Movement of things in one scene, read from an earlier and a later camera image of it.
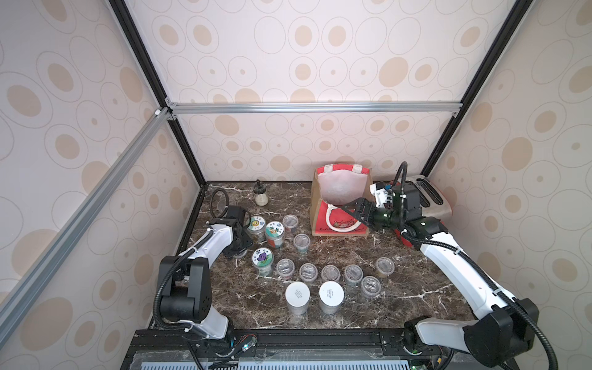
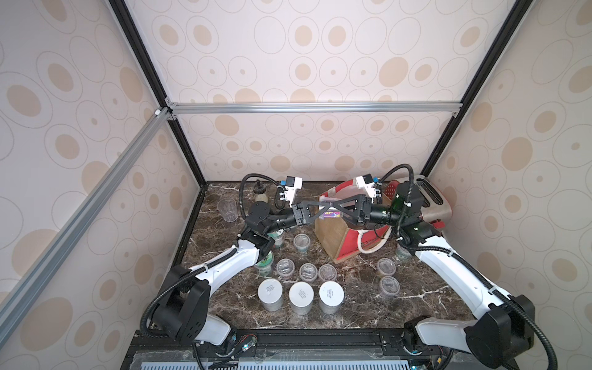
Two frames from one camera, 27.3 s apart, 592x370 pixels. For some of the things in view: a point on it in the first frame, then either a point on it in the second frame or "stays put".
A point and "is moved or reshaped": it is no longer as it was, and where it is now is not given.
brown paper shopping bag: (334, 186) is moved or reshaped
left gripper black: (247, 242) → (299, 213)
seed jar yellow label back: (385, 266) → (402, 253)
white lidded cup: (331, 294) stays put
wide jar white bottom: (297, 297) stays put
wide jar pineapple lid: (274, 233) stays put
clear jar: (308, 273) stays put
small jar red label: (285, 268) stays put
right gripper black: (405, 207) stays put
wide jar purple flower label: (263, 259) stays put
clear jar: (353, 274) → (386, 266)
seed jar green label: (301, 242) stays put
